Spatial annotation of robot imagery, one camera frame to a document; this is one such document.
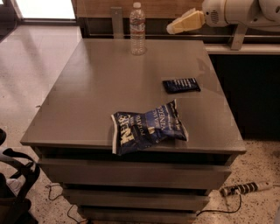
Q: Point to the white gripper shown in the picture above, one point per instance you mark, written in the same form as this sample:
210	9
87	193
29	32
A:
213	13

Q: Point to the clear plastic water bottle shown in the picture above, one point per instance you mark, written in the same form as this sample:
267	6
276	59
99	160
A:
137	29

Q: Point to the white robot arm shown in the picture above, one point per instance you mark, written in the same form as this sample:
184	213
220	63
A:
261	15

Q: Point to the small dark blue snack packet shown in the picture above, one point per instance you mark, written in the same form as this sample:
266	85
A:
181	85

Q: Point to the blue potato chips bag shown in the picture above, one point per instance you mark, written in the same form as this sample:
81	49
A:
136	132

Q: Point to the grey drawer cabinet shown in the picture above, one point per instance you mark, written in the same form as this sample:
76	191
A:
168	183

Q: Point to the white power strip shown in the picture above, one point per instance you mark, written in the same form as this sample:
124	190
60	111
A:
245	188

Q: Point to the black chair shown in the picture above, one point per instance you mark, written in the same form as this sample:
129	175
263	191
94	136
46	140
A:
14	206

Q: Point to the right metal bracket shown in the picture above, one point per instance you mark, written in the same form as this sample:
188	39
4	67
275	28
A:
238	37

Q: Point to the metal bracket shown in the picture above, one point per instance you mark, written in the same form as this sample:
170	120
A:
238	37
117	22

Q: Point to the left metal bracket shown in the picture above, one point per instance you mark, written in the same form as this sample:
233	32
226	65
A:
117	22

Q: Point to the wooden wall bench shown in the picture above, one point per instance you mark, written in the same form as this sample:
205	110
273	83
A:
161	9

